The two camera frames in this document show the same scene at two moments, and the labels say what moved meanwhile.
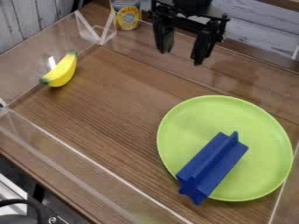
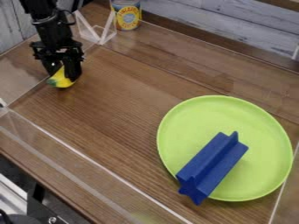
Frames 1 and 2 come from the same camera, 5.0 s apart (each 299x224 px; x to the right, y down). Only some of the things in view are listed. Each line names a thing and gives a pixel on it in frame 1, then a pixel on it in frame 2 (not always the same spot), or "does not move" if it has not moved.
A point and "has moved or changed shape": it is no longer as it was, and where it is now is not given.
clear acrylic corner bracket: [97, 33] does not move
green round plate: [192, 125] does not move
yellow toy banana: [60, 74] has moved or changed shape
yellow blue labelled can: [126, 14] does not move
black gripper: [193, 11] to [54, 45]
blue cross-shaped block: [204, 171] does not move
